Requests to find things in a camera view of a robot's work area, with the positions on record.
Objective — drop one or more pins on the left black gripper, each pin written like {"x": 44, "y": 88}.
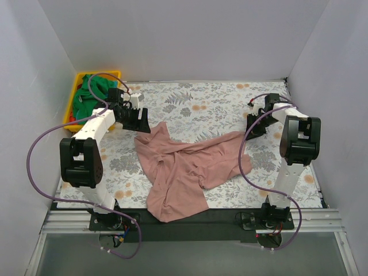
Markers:
{"x": 133, "y": 115}

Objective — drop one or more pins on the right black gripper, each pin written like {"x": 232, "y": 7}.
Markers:
{"x": 256, "y": 121}

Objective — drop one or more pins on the pink mario t shirt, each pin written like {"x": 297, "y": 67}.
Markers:
{"x": 180, "y": 172}

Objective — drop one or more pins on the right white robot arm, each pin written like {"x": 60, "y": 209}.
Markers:
{"x": 299, "y": 145}

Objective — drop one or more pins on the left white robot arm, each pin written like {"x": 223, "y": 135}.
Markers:
{"x": 80, "y": 160}

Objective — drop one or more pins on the floral table mat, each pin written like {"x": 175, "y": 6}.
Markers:
{"x": 196, "y": 112}

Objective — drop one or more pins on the green t shirt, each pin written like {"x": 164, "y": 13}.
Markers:
{"x": 83, "y": 101}

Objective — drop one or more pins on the red t shirt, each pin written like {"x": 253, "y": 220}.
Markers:
{"x": 73, "y": 117}

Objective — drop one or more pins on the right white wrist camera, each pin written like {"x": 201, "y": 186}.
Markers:
{"x": 256, "y": 108}

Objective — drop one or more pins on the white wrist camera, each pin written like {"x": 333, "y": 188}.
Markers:
{"x": 135, "y": 99}
{"x": 256, "y": 108}

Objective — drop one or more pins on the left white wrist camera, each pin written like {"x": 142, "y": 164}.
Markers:
{"x": 135, "y": 99}

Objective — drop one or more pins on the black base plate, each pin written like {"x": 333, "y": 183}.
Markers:
{"x": 210, "y": 225}

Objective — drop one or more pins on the aluminium frame rail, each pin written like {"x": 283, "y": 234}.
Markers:
{"x": 80, "y": 221}

